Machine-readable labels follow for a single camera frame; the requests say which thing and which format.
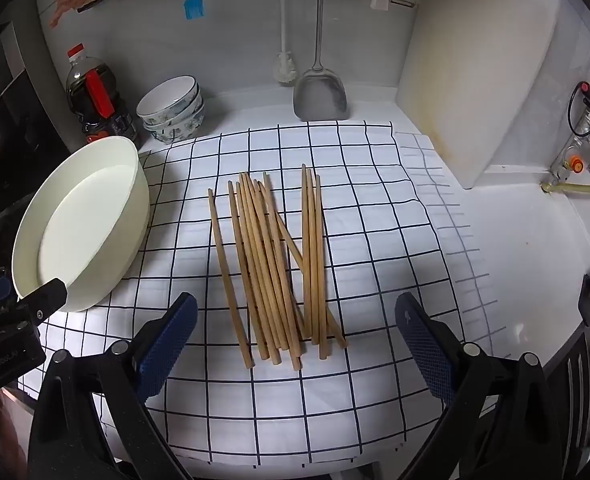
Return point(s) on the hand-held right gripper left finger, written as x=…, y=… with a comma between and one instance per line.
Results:
x=170, y=345

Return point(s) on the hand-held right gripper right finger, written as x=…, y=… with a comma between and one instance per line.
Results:
x=420, y=345

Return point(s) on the large cream bowl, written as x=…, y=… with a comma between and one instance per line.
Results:
x=90, y=210

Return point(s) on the pile of wooden chopsticks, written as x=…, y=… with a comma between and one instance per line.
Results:
x=262, y=270

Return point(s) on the white black-checked cloth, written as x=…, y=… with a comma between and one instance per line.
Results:
x=365, y=210

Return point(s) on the black range hood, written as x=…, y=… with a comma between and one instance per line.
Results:
x=5, y=110

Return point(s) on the dark sauce bottle red cap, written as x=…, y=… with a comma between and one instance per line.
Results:
x=82, y=80

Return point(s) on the gas valve with red knob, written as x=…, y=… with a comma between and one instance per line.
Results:
x=575, y=165

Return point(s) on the white cutting board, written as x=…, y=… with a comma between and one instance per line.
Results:
x=475, y=85

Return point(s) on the metal spatula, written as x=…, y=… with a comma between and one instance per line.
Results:
x=320, y=97

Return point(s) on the white dish brush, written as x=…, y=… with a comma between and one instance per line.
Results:
x=285, y=67

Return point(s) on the blue wall hook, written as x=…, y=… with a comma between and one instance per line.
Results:
x=194, y=10

